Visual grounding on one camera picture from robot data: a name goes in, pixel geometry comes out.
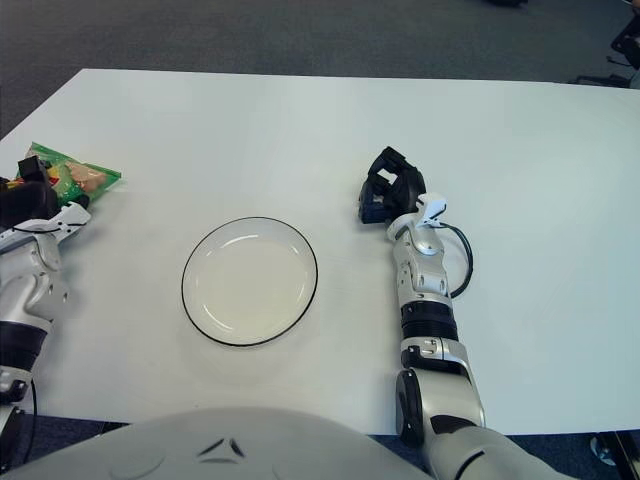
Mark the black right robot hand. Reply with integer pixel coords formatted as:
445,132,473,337
357,146,429,226

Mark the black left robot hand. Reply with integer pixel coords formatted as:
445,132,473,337
0,155,91,229

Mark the green potato chips bag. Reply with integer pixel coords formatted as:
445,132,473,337
17,142,123,209

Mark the white plate with black rim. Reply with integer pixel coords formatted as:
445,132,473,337
181,216,319,348

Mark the black office chair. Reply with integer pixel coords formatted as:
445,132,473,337
567,14,640,89

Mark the grey robot torso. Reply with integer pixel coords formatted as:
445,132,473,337
0,407,436,480

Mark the metal table foot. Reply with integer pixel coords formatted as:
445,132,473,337
589,429,640,469

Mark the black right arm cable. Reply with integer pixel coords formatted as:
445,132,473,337
439,222,475,300

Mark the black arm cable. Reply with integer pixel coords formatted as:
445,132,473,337
439,222,475,300
12,222,81,454

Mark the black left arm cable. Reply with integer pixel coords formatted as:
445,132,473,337
12,222,81,454

